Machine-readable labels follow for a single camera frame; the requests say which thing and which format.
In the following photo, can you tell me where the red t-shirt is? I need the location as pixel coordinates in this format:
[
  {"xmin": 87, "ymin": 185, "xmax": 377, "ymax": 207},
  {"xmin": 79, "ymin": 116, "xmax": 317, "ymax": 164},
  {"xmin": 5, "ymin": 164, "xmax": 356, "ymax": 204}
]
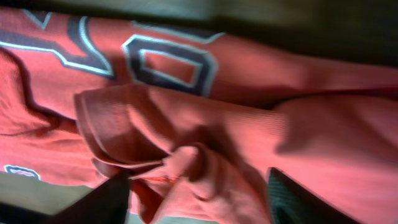
[{"xmin": 1, "ymin": 7, "xmax": 397, "ymax": 223}]

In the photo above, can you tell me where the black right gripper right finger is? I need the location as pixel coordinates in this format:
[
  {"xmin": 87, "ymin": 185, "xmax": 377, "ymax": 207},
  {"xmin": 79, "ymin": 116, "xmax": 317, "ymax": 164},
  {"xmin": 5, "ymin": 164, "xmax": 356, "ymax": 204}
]
[{"xmin": 267, "ymin": 167, "xmax": 358, "ymax": 224}]

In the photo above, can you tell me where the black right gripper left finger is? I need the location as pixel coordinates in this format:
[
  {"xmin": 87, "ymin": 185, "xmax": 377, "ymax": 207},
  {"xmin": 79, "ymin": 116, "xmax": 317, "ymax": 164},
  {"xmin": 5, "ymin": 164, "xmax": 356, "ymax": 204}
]
[{"xmin": 43, "ymin": 172, "xmax": 131, "ymax": 224}]

